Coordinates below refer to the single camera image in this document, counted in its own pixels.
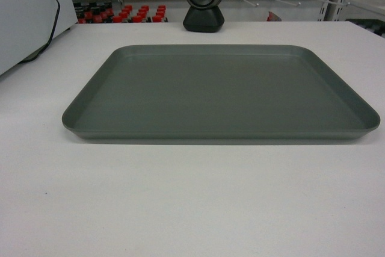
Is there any grey rectangular serving tray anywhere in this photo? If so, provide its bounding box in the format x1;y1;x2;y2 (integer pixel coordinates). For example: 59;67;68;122
62;45;380;141

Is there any red snack pouch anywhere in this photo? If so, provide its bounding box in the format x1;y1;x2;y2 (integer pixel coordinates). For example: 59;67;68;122
267;11;282;22

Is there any black barcode scanner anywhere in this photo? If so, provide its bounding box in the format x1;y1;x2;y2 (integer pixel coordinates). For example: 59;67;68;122
182;0;226;33

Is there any red capped bottle group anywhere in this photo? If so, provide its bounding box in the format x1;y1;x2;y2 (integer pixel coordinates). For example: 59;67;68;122
73;1;168;24

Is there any white cash drawer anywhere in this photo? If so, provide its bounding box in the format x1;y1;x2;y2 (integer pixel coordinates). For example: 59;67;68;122
1;0;77;73

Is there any black power cable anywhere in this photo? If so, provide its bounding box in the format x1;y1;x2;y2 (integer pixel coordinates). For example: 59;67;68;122
20;0;61;64

